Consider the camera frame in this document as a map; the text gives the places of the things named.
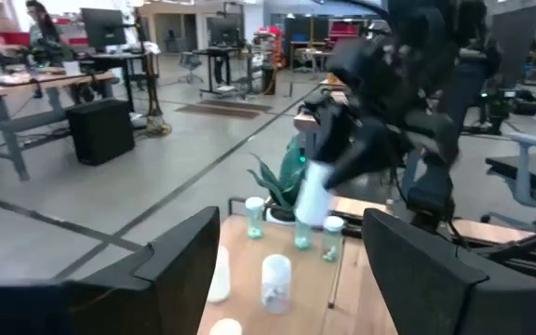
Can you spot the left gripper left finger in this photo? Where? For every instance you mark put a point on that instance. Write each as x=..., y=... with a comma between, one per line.
x=184, y=279

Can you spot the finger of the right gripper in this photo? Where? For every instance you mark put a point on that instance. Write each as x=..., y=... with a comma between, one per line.
x=356, y=172

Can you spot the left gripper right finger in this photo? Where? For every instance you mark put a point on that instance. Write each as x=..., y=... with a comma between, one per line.
x=412, y=279

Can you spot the white plastic jar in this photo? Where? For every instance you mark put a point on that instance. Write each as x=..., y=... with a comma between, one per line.
x=221, y=274
x=314, y=195

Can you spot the clear vial with red pill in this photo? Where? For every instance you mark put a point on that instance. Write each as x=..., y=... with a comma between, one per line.
x=332, y=237

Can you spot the small green pill bottle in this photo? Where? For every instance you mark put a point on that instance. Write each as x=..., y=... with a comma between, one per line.
x=254, y=216
x=303, y=237

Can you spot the clear plastic jar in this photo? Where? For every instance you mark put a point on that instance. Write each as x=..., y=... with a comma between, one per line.
x=276, y=284

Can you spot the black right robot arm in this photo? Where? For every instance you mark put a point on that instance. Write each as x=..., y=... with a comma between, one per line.
x=417, y=56

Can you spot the wooden shelf black legs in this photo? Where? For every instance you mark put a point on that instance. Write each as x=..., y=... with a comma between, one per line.
x=305, y=284

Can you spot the green snake plant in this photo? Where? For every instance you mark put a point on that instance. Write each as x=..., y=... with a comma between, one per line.
x=282, y=181

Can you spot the white plant pot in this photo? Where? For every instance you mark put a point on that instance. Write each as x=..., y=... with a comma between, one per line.
x=277, y=216

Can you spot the red striped floor mat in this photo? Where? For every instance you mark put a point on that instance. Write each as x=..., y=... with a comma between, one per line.
x=221, y=111

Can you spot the grey office chair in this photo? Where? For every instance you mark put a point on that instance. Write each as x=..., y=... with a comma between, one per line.
x=528, y=167

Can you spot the black cabinet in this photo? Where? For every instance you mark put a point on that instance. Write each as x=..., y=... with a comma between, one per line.
x=100, y=132

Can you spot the wooden desk grey legs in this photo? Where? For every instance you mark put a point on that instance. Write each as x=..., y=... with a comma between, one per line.
x=40, y=83

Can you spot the black computer monitor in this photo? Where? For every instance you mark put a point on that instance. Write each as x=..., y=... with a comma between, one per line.
x=103, y=25

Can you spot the person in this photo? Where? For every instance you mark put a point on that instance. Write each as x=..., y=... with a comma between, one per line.
x=42, y=32

